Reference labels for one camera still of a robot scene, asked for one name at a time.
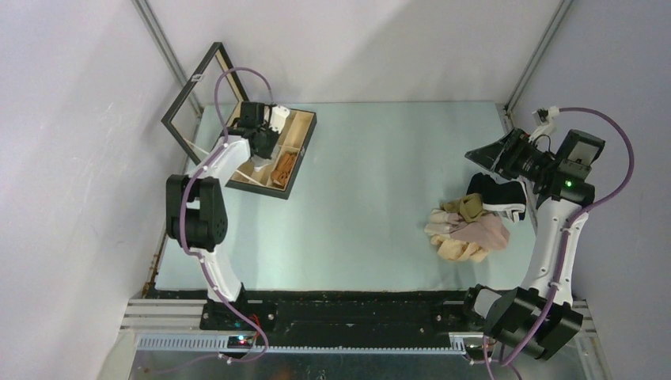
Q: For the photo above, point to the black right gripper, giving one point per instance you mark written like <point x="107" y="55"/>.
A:
<point x="490" y="155"/>

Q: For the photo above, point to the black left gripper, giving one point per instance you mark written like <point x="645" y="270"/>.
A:
<point x="267" y="153"/>

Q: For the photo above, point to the orange-brown underwear with cream waistband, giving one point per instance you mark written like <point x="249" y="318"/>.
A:
<point x="281" y="173"/>

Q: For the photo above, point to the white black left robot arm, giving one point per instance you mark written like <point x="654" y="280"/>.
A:
<point x="196" y="215"/>

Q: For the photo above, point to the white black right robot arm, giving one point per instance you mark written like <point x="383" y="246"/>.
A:
<point x="536" y="318"/>

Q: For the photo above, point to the olive green underwear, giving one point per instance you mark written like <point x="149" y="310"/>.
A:
<point x="469" y="207"/>

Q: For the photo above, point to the pale pink underwear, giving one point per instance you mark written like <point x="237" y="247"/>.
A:
<point x="487" y="231"/>

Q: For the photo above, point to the beige crumpled underwear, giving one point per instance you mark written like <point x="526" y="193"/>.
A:
<point x="440" y="228"/>

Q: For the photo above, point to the black divided storage box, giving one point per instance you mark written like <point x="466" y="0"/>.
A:
<point x="244" y="120"/>

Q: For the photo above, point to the right controller board with leds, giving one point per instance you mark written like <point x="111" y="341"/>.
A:
<point x="475" y="352"/>

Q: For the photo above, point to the controller board with leds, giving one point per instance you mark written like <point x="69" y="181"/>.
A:
<point x="241" y="342"/>
<point x="475" y="352"/>

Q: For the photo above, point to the left controller board with leds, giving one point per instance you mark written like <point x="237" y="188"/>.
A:
<point x="241" y="342"/>

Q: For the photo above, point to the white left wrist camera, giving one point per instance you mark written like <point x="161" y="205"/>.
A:
<point x="276" y="116"/>

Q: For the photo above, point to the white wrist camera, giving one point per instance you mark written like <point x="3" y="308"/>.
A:
<point x="276" y="116"/>
<point x="545" y="124"/>

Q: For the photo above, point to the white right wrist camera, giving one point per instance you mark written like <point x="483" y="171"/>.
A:
<point x="545" y="124"/>

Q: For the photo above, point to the grey slotted cable duct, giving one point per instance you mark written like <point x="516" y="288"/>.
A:
<point x="212" y="343"/>

